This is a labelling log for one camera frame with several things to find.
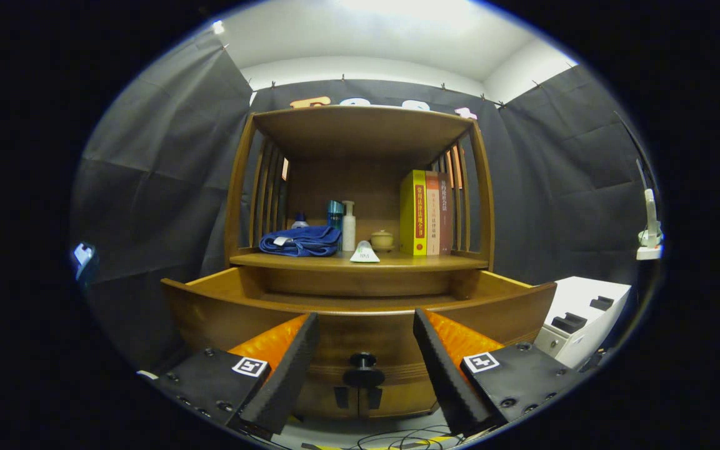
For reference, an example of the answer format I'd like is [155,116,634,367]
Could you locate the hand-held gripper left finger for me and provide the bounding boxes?
[151,312,321,438]

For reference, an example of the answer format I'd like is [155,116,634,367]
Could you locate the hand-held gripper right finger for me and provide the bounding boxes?
[412,307,589,437]

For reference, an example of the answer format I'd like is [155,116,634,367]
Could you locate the wooden drawer with black knob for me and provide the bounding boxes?
[160,266,558,387]

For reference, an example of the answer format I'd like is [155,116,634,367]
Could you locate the green and white tissue packet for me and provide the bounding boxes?
[349,240,381,264]

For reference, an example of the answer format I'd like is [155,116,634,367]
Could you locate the wooden cabinet door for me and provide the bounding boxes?
[296,381,361,418]
[360,378,439,417]

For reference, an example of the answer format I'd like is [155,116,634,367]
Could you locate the white drawer cabinet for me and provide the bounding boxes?
[534,276,633,369]

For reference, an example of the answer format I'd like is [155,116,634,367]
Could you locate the wooden cabinet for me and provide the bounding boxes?
[222,105,497,419]

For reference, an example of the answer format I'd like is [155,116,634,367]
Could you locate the blue towel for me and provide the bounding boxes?
[259,225,343,258]

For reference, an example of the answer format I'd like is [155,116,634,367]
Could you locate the white pump bottle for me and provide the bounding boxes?
[341,200,357,252]

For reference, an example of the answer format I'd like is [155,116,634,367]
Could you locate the brown book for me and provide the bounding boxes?
[438,172,454,253]

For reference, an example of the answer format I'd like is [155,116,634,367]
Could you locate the cream and orange book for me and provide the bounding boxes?
[425,171,441,256]

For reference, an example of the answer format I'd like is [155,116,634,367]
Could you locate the yellow book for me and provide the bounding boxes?
[399,169,428,256]

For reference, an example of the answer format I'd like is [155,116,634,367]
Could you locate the small glowing device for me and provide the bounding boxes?
[72,242,99,282]

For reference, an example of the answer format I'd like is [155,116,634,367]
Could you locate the white stand device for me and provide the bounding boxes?
[635,159,664,261]

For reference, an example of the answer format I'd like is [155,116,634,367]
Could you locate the black cable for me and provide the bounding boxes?
[297,425,470,450]

